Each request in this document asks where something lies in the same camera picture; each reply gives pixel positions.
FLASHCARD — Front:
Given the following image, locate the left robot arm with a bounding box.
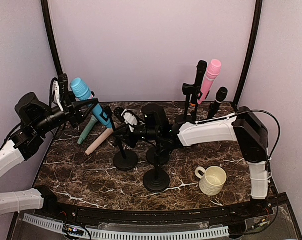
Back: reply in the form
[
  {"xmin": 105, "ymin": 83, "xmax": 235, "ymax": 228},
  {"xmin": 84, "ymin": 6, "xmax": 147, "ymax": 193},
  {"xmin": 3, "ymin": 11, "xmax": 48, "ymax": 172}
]
[{"xmin": 0, "ymin": 92, "xmax": 98, "ymax": 218}]

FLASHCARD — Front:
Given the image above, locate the black corner post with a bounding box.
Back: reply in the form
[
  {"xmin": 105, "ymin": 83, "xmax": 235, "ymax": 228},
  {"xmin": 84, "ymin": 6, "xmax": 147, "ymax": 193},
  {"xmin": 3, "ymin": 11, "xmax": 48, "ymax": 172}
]
[
  {"xmin": 40, "ymin": 0, "xmax": 63, "ymax": 76},
  {"xmin": 232, "ymin": 0, "xmax": 263, "ymax": 109}
]

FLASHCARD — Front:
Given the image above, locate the cream ribbed mug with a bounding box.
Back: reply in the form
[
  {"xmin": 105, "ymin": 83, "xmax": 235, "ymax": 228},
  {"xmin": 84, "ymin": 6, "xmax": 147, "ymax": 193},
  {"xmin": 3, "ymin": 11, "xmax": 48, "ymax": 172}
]
[{"xmin": 194, "ymin": 166, "xmax": 227, "ymax": 197}]

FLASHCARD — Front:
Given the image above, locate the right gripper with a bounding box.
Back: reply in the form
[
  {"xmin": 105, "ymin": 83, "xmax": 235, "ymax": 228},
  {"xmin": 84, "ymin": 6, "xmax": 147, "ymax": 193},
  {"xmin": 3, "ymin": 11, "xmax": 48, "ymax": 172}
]
[{"xmin": 113, "ymin": 122, "xmax": 160, "ymax": 148}]

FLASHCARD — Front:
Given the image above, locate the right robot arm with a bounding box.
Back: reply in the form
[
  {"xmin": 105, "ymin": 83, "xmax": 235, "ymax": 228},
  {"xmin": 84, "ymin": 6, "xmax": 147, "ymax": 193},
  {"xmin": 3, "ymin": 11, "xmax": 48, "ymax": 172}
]
[{"xmin": 114, "ymin": 104, "xmax": 273, "ymax": 217}]

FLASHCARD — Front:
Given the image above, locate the black front rail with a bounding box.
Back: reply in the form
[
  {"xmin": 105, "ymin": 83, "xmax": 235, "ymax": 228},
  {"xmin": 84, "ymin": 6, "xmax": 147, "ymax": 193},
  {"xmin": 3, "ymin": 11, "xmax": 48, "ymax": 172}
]
[{"xmin": 34, "ymin": 202, "xmax": 275, "ymax": 226}]

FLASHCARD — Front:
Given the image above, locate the black stand of beige microphone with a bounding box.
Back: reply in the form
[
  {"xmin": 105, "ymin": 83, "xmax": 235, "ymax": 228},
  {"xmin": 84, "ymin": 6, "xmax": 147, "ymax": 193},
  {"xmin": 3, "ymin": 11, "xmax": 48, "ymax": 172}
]
[{"xmin": 146, "ymin": 140, "xmax": 171, "ymax": 165}]

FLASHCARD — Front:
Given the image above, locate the black stand of blue microphone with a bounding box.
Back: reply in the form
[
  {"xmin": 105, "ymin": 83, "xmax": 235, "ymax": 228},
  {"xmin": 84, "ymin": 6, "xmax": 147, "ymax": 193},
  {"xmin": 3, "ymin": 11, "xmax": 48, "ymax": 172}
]
[{"xmin": 104, "ymin": 106, "xmax": 138, "ymax": 171}]

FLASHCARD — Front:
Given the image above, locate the beige microphone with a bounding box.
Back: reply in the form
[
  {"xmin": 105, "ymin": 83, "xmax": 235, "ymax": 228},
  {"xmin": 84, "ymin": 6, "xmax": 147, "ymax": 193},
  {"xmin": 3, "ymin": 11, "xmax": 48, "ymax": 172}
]
[{"xmin": 84, "ymin": 128, "xmax": 113, "ymax": 156}]

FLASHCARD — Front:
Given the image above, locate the mint green microphone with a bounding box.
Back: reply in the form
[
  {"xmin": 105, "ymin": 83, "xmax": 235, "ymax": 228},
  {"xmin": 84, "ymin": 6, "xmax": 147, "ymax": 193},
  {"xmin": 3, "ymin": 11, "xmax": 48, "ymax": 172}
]
[{"xmin": 77, "ymin": 116, "xmax": 97, "ymax": 145}]

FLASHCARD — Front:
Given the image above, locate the white cable duct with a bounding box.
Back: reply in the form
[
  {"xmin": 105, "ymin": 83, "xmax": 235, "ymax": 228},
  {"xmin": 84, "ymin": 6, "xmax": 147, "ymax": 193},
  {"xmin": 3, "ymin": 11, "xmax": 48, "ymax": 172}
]
[{"xmin": 22, "ymin": 213, "xmax": 229, "ymax": 240}]

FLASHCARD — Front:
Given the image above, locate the black stand of green microphone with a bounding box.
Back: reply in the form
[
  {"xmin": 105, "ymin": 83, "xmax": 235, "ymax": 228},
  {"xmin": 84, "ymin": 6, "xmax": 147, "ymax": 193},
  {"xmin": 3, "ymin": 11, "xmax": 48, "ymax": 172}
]
[{"xmin": 143, "ymin": 163, "xmax": 170, "ymax": 193}]

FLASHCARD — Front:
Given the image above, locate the small black microphone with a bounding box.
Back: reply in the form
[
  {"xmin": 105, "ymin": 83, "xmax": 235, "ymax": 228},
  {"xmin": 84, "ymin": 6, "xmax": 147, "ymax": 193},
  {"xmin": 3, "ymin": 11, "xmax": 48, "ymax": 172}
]
[{"xmin": 207, "ymin": 87, "xmax": 228, "ymax": 119}]

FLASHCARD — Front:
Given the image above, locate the black left corner post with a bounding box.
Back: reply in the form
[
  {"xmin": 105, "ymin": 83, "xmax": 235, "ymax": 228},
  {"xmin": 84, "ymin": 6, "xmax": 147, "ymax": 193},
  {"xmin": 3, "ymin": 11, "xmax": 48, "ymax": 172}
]
[{"xmin": 40, "ymin": 0, "xmax": 63, "ymax": 76}]

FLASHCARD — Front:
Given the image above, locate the black stand of pink microphone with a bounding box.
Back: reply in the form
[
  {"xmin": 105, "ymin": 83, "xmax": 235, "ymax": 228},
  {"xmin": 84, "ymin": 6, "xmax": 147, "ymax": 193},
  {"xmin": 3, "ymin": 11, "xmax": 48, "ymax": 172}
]
[{"xmin": 174, "ymin": 111, "xmax": 193, "ymax": 124}]

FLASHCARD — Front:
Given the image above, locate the tall black microphone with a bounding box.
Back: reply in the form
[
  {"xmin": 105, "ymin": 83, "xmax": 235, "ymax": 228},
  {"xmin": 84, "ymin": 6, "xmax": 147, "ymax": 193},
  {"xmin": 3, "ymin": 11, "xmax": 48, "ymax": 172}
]
[{"xmin": 190, "ymin": 60, "xmax": 207, "ymax": 106}]

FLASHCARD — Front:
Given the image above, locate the black right corner post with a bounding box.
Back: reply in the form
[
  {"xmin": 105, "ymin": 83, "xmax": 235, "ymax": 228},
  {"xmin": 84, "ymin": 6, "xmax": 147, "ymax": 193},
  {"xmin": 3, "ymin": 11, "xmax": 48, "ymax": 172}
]
[{"xmin": 232, "ymin": 0, "xmax": 263, "ymax": 109}]

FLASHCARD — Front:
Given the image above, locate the blue microphone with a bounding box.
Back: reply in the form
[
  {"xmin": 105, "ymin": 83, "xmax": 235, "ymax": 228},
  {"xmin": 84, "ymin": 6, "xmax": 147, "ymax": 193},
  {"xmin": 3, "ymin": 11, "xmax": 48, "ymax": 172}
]
[{"xmin": 69, "ymin": 77, "xmax": 113, "ymax": 130}]

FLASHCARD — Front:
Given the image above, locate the black stand of tall microphone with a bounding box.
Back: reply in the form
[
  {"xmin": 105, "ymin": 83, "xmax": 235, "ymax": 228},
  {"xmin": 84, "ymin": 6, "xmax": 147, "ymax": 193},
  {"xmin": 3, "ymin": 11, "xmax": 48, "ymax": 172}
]
[{"xmin": 182, "ymin": 83, "xmax": 201, "ymax": 122}]

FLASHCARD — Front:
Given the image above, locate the pink microphone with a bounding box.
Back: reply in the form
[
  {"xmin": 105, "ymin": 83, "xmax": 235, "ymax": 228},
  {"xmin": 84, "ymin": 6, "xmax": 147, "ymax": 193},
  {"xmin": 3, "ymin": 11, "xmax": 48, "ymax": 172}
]
[{"xmin": 197, "ymin": 59, "xmax": 222, "ymax": 104}]

